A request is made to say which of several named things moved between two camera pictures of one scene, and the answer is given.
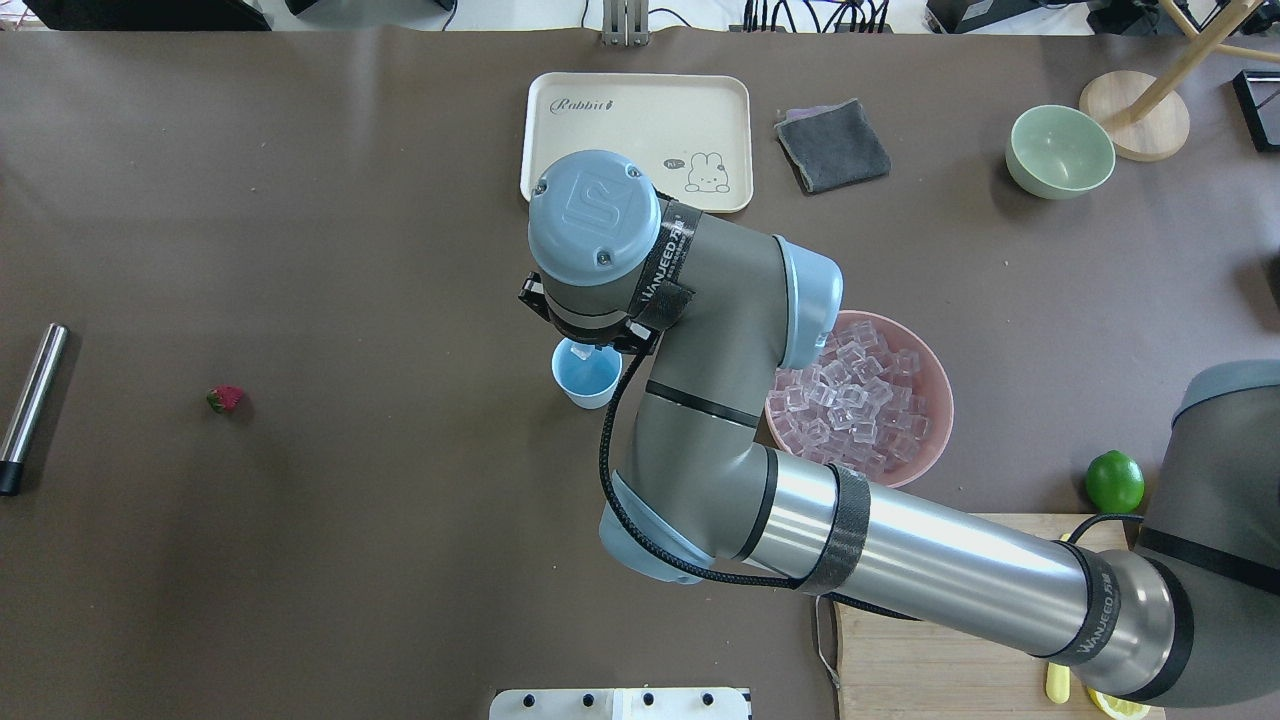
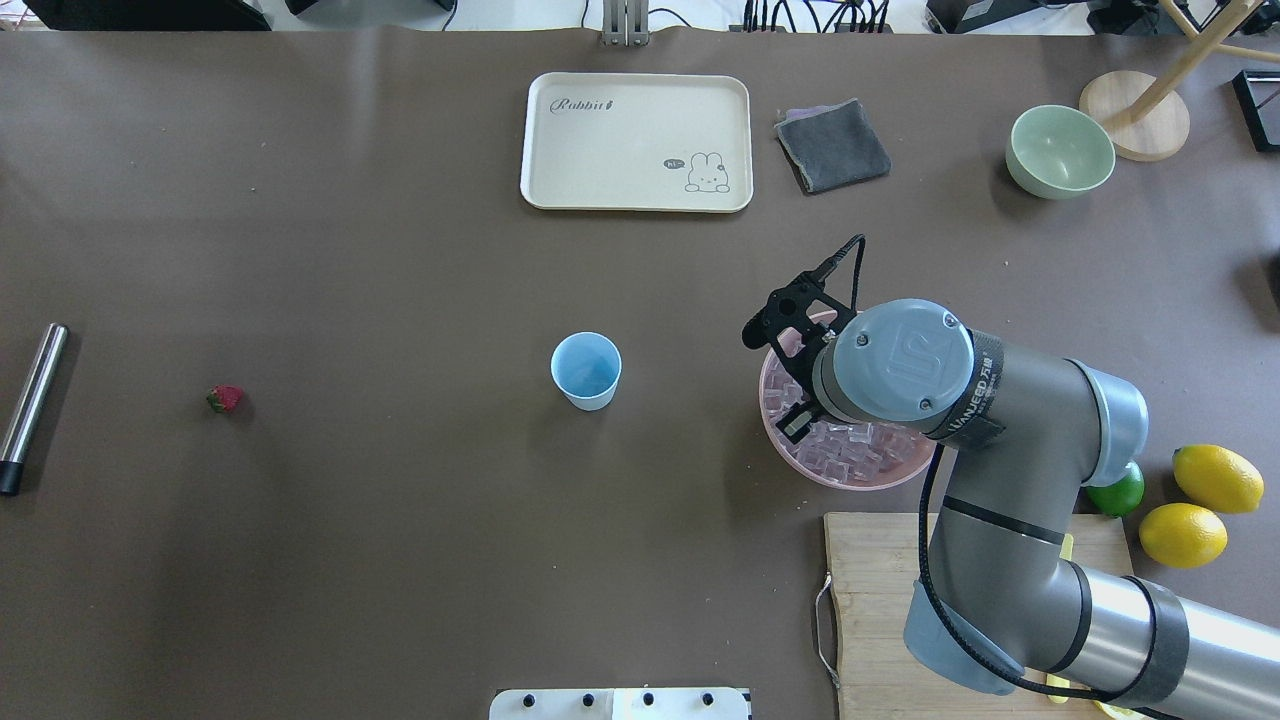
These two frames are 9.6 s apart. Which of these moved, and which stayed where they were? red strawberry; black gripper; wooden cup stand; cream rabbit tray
Moved: black gripper
Stayed: cream rabbit tray; wooden cup stand; red strawberry
